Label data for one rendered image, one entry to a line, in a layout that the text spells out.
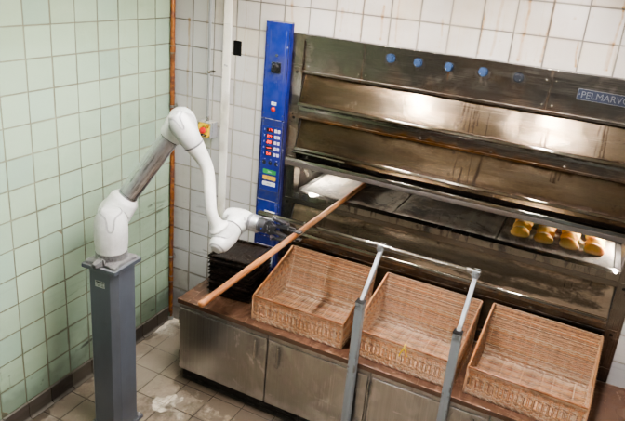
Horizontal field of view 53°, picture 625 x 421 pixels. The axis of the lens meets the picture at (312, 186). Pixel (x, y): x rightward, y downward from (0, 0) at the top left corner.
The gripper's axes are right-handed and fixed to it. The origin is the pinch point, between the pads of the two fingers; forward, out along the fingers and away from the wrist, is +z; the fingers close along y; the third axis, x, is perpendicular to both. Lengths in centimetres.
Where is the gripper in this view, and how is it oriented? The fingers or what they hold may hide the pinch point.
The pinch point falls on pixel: (295, 234)
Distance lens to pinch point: 310.7
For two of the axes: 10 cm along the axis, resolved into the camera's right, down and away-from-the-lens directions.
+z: 8.9, 2.2, -4.0
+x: -4.5, 2.7, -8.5
